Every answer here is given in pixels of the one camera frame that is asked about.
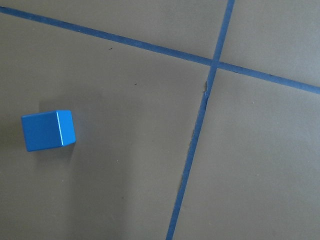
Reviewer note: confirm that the blue wooden cube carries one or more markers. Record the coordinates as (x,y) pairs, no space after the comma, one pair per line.
(48,130)

